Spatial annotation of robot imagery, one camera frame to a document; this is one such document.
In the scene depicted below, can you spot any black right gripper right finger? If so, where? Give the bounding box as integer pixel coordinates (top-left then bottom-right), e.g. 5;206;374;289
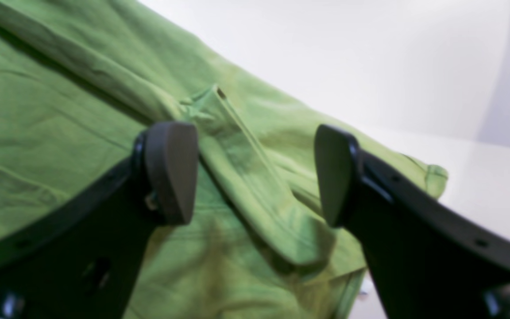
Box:
314;124;510;319

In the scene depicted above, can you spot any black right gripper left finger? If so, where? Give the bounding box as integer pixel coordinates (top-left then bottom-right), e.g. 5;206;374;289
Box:
0;122;199;319

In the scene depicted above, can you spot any green T-shirt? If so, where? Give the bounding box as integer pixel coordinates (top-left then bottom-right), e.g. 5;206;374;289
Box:
0;0;448;319

